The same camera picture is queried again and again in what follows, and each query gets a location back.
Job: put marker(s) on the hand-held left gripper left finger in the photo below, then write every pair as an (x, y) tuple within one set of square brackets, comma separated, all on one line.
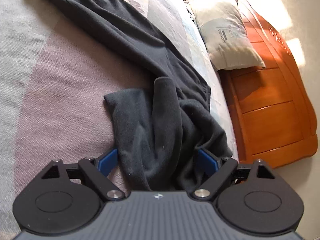
[(107, 163)]

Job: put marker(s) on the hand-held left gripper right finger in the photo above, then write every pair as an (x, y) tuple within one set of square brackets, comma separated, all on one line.
[(206, 163)]

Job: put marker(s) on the dark grey pants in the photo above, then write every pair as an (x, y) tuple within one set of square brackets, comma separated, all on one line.
[(150, 120)]

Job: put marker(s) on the patchwork floral bed sheet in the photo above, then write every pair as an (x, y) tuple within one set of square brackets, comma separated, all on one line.
[(62, 92)]

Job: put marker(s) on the wooden headboard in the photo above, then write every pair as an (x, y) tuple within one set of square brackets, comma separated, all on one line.
[(272, 100)]

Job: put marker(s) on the large beige printed pillow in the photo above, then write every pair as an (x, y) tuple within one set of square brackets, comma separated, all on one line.
[(225, 35)]

